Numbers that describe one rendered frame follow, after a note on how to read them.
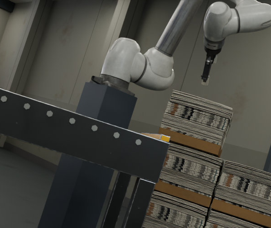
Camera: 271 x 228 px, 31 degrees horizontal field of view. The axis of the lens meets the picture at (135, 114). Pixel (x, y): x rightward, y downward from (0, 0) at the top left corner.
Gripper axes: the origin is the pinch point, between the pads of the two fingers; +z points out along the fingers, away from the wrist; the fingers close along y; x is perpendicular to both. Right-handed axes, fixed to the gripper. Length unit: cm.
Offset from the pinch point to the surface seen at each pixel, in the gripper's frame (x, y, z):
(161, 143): 2, 75, -58
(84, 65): -247, -282, 433
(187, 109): -3.7, 19.5, 5.7
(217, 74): -25, -213, 273
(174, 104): -10.3, 19.2, 5.0
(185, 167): 3.0, 42.4, 16.6
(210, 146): 11.2, 31.5, 10.6
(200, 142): 6.1, 31.4, 10.5
